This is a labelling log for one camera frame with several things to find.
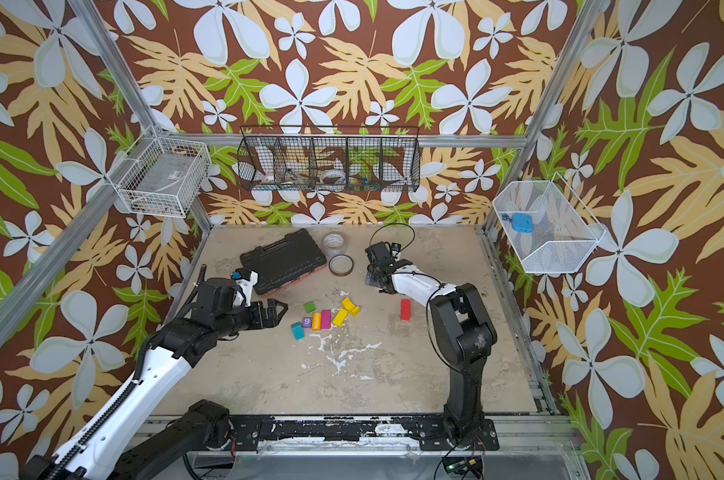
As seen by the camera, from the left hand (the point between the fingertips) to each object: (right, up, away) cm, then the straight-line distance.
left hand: (273, 304), depth 76 cm
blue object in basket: (+70, +22, +9) cm, 74 cm away
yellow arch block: (+19, -4, +20) cm, 28 cm away
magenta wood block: (+11, -8, +19) cm, 23 cm away
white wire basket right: (+76, +19, 0) cm, 79 cm away
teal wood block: (+3, -11, +16) cm, 20 cm away
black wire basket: (+13, +45, +21) cm, 52 cm away
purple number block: (+5, -9, +17) cm, 20 cm away
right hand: (+30, +5, +22) cm, 38 cm away
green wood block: (+6, -5, +22) cm, 23 cm away
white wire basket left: (-34, +36, +10) cm, 50 cm away
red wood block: (+37, -5, +20) cm, 43 cm away
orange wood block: (+9, -8, +17) cm, 21 cm away
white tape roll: (+13, +39, +22) cm, 47 cm away
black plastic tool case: (-4, +10, +28) cm, 30 cm away
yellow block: (+16, -7, +19) cm, 26 cm away
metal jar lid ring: (+16, +9, +33) cm, 37 cm away
